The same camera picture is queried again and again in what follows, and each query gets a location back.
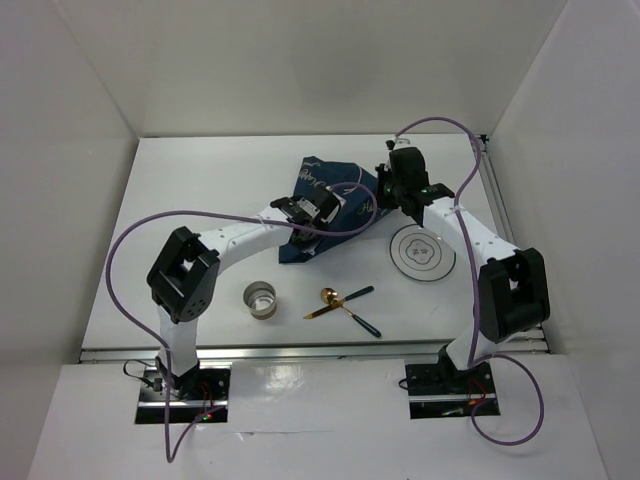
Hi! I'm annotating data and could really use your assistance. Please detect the aluminium rail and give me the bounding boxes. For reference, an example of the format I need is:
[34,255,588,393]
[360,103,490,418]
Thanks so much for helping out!
[77,338,551,365]
[463,134,550,343]

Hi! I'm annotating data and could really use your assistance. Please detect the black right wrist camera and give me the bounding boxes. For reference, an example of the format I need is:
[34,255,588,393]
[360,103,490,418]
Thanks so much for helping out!
[389,146,429,190]

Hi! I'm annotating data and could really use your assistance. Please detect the clear glass cup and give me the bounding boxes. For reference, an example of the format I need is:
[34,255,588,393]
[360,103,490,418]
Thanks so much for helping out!
[243,281,277,320]

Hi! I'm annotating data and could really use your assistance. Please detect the gold knife green handle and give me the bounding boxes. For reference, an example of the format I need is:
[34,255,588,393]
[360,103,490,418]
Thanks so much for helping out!
[304,286,374,320]

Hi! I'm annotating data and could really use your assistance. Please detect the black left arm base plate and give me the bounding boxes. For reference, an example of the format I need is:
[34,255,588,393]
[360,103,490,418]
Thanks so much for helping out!
[139,366,231,406]

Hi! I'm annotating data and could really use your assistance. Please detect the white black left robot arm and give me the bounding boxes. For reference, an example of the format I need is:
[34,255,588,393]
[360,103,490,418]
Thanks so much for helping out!
[147,193,346,399]

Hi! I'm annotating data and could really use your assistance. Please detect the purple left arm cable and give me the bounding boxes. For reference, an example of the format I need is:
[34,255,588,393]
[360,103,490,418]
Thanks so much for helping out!
[105,182,377,464]

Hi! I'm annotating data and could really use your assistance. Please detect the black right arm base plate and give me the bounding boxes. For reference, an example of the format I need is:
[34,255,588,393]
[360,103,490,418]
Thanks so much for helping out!
[398,363,496,396]

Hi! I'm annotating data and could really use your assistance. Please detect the blue cloth with gold script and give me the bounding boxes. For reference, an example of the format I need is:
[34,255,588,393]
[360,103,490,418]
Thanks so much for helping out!
[278,156,377,265]

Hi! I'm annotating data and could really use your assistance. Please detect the gold spoon green handle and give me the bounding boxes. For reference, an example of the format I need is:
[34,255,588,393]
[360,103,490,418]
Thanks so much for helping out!
[337,304,382,339]

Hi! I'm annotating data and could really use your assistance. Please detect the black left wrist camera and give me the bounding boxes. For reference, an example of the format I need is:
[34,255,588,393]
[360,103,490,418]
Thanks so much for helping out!
[310,185,343,224]

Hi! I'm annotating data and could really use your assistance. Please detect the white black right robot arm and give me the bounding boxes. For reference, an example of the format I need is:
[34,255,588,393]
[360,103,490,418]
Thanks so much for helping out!
[376,164,550,392]

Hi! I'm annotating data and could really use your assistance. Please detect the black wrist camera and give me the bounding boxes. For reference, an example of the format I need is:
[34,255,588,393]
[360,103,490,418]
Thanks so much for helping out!
[389,146,429,190]
[310,185,343,224]

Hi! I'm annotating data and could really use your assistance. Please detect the white plate black rings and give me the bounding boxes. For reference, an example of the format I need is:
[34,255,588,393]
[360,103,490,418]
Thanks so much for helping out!
[387,224,457,283]

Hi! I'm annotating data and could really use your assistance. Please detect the aluminium front rail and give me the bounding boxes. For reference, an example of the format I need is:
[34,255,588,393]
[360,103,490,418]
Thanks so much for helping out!
[77,338,551,365]

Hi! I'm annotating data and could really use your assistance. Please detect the aluminium right side rail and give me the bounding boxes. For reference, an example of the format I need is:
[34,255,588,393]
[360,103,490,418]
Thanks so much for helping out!
[463,134,550,343]

